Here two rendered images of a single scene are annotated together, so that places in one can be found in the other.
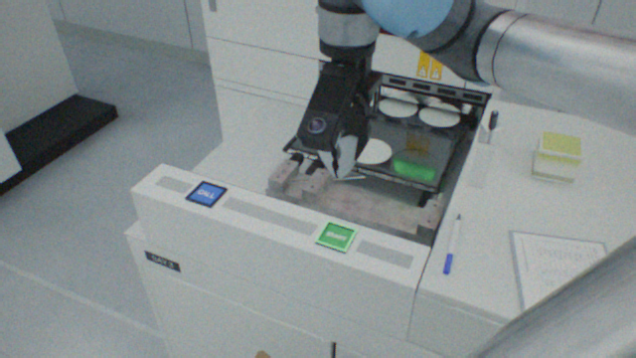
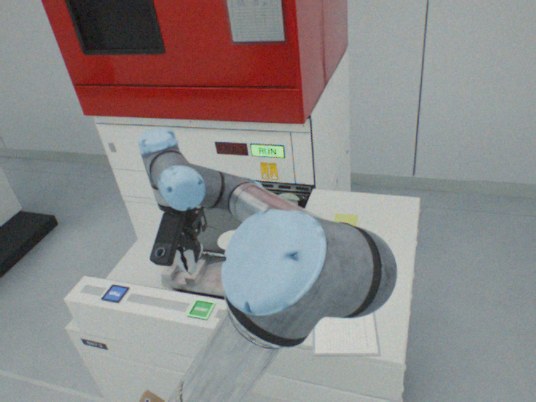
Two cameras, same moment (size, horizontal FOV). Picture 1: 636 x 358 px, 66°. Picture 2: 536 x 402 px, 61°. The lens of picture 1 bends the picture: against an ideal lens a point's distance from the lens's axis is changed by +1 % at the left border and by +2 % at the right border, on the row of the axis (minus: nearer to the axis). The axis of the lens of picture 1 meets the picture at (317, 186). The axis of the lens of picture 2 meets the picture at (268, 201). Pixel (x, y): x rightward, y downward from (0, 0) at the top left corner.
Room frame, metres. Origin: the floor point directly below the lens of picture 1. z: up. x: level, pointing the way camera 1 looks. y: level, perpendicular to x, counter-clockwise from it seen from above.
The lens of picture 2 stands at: (-0.25, -0.21, 1.83)
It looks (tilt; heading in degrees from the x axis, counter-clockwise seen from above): 35 degrees down; 358
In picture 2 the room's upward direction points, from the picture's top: 8 degrees counter-clockwise
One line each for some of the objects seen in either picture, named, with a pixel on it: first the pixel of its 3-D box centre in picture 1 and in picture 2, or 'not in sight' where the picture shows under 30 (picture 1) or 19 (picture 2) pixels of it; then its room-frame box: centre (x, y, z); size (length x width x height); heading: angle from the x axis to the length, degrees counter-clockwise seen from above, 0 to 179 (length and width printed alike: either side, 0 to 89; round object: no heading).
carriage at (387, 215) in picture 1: (351, 205); (221, 282); (0.75, -0.07, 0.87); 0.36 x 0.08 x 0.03; 65
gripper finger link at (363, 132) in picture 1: (353, 131); (190, 246); (0.55, -0.05, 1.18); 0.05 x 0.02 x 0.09; 65
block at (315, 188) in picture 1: (317, 185); (195, 271); (0.78, 0.00, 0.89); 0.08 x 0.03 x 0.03; 155
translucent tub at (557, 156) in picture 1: (556, 157); (345, 230); (0.74, -0.45, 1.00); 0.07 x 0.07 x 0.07; 69
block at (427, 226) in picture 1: (430, 218); not in sight; (0.68, -0.22, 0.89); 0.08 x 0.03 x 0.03; 155
